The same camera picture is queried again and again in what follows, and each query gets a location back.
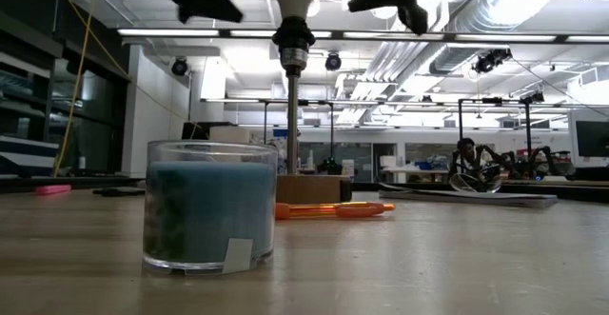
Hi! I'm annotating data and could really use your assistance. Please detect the black computer monitor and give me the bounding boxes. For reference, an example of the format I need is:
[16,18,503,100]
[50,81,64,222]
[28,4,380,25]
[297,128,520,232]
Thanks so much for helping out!
[574,119,609,160]

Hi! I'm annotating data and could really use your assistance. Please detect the black metal camera frame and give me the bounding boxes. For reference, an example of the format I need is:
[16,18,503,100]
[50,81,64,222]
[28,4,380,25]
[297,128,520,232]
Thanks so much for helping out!
[456,90,548,178]
[261,98,337,162]

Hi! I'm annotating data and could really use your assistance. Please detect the long ceiling light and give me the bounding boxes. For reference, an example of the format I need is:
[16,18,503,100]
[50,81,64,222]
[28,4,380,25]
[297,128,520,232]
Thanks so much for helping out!
[117,29,221,37]
[342,31,446,41]
[565,35,609,44]
[454,33,558,43]
[229,30,333,39]

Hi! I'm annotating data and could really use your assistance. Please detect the wooden base metal pole lamp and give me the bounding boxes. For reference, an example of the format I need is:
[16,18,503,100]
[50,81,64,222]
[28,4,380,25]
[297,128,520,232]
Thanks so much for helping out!
[271,15,353,206]

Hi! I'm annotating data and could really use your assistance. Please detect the silver ventilation duct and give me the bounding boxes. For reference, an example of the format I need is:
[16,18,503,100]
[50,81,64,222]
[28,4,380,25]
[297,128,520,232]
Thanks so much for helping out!
[427,0,596,76]

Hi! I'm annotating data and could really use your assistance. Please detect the person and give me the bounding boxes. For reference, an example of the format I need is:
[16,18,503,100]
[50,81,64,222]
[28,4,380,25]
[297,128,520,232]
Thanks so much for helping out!
[454,137,481,178]

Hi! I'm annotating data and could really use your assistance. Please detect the yellow hanging cable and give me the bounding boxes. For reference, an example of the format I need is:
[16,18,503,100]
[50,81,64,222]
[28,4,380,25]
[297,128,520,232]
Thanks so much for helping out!
[50,0,201,179]

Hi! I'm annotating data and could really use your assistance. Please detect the bright pink highlighter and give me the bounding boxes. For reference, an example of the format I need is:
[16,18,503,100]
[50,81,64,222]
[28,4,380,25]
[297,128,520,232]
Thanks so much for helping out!
[35,184,72,196]

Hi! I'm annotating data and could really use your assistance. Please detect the orange ballpoint pen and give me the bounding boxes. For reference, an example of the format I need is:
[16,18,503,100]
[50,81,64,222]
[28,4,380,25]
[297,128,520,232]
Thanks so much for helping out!
[274,201,396,220]

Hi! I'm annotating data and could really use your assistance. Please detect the dark storage shelf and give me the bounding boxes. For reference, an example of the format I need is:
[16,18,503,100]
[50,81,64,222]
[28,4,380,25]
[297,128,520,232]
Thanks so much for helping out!
[0,12,132,179]

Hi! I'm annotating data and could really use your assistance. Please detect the blue candle glass jar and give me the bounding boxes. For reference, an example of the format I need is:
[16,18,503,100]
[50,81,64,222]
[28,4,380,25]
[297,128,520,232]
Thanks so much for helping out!
[142,139,280,276]

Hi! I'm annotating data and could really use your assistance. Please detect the clear safety glasses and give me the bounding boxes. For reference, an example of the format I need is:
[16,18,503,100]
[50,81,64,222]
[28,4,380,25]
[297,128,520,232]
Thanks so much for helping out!
[449,171,503,193]

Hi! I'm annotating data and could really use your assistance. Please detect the black ceiling camera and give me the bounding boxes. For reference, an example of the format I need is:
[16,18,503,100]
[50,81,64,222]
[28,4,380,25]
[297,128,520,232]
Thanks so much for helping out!
[170,56,190,77]
[473,48,514,74]
[519,89,546,106]
[324,51,343,72]

